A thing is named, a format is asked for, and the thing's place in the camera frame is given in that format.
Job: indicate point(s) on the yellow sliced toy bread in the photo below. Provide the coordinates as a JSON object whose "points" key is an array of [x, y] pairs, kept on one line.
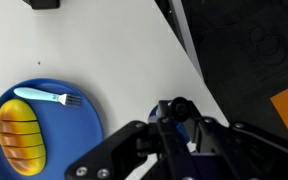
{"points": [[20, 140]]}

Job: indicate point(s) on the black marker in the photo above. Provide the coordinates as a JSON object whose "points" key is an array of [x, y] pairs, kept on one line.
{"points": [[180, 107]]}

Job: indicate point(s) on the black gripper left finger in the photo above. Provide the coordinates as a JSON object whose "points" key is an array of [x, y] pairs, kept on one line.
{"points": [[117, 150]]}

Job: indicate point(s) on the blue round plate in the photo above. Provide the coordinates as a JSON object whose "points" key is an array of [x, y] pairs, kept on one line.
{"points": [[67, 133]]}

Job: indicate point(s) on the black dispenser with red tape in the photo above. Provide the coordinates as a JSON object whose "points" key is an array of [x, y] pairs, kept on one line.
{"points": [[44, 3]]}

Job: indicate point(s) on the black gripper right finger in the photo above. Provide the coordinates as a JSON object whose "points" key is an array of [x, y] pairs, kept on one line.
{"points": [[250, 150]]}

